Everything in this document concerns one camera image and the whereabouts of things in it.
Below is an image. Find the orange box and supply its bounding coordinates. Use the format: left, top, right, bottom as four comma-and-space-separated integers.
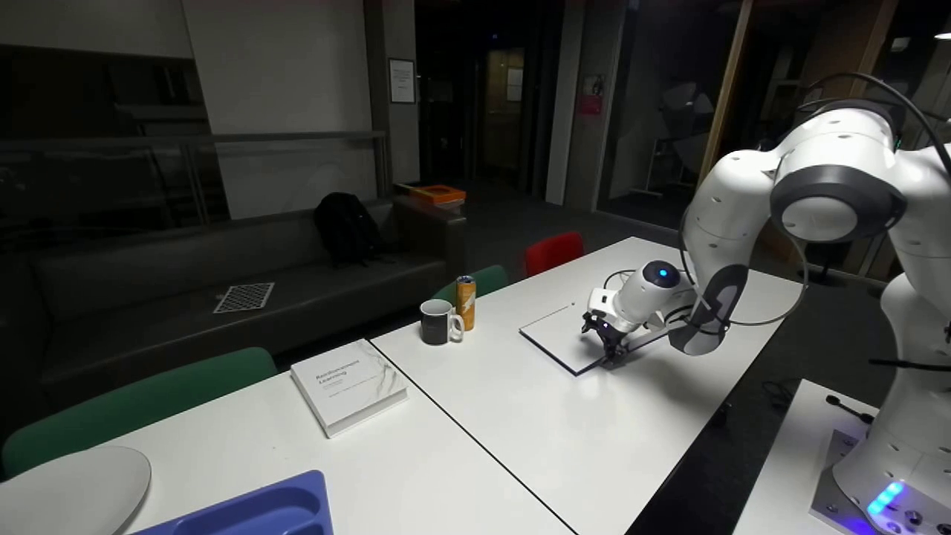
392, 181, 471, 211

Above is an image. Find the small green chair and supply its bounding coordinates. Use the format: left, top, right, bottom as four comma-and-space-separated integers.
432, 260, 518, 308

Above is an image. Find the white wall notice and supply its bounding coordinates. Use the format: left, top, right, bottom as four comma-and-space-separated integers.
387, 55, 419, 107

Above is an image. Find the dark sofa bench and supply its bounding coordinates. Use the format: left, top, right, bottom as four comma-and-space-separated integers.
0, 201, 456, 398

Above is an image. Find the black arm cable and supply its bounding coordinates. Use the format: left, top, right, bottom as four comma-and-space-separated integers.
791, 68, 951, 181

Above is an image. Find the black backpack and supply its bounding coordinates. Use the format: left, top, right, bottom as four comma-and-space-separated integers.
312, 189, 384, 266

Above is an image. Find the red wall sign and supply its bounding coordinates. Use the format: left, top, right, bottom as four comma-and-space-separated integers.
578, 74, 607, 122

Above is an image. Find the dark mug with white handle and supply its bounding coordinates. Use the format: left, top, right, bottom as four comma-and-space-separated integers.
417, 297, 466, 348

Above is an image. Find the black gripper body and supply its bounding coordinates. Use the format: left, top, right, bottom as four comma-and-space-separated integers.
580, 305, 630, 343

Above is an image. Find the white closed book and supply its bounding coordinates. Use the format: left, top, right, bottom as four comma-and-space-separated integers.
289, 334, 410, 440

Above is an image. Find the dark side cabinet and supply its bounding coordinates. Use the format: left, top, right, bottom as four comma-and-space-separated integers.
392, 195, 471, 272

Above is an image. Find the blue plastic tray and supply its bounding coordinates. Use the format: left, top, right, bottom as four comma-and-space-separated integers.
132, 467, 340, 535

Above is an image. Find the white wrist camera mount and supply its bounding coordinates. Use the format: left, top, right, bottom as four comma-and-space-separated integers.
589, 284, 625, 314

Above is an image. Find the orange drink can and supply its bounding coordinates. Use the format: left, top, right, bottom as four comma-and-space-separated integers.
453, 272, 478, 333

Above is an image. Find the white round plate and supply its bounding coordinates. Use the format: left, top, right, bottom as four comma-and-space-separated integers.
0, 441, 154, 535

